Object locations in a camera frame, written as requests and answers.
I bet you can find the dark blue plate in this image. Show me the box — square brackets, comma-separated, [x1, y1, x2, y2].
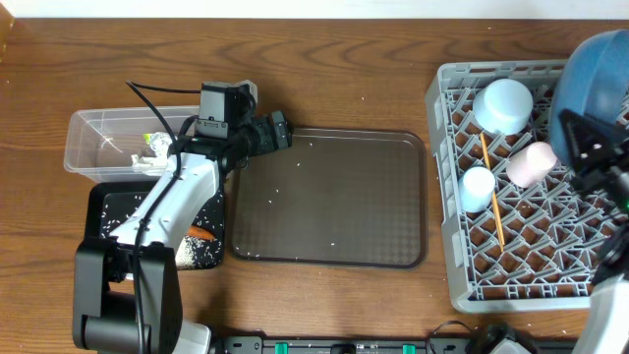
[548, 29, 628, 166]

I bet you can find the white pink cup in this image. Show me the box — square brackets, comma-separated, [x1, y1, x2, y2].
[506, 142, 557, 188]

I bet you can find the light blue bowl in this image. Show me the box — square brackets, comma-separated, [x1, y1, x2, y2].
[473, 79, 534, 136]

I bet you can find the wooden chopstick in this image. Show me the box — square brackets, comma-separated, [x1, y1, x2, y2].
[480, 133, 505, 253]

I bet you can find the foil snack wrapper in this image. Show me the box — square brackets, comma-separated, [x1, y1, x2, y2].
[143, 132, 172, 157]

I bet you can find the white tissue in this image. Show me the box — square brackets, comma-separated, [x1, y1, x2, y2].
[131, 154, 168, 177]

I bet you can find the light blue cup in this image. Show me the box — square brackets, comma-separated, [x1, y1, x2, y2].
[458, 166, 495, 213]

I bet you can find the orange carrot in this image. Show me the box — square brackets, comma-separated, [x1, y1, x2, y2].
[187, 225, 216, 241]

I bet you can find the white rice pile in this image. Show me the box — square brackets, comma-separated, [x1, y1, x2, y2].
[100, 191, 225, 270]

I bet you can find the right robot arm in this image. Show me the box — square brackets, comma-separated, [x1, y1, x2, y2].
[559, 109, 628, 354]

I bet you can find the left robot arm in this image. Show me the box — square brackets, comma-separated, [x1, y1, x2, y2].
[72, 81, 292, 353]

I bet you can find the grey dishwasher rack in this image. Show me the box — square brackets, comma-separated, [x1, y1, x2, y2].
[425, 60, 628, 313]

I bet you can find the black waste tray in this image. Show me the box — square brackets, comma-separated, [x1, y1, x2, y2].
[85, 181, 226, 270]

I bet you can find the brown serving tray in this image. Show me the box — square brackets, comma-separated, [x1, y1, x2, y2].
[228, 128, 429, 269]

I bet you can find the clear plastic bin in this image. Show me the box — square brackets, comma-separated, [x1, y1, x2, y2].
[63, 105, 202, 184]

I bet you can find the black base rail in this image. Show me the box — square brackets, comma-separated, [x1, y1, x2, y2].
[210, 322, 576, 354]

